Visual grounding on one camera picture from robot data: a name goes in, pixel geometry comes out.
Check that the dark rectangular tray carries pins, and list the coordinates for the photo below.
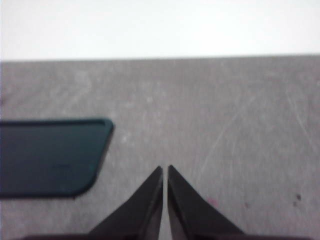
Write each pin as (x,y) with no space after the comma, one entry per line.
(50,157)

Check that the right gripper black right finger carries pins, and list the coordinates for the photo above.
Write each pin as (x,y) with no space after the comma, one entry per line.
(190,212)

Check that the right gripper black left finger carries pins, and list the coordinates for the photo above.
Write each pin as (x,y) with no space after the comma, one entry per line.
(140,212)

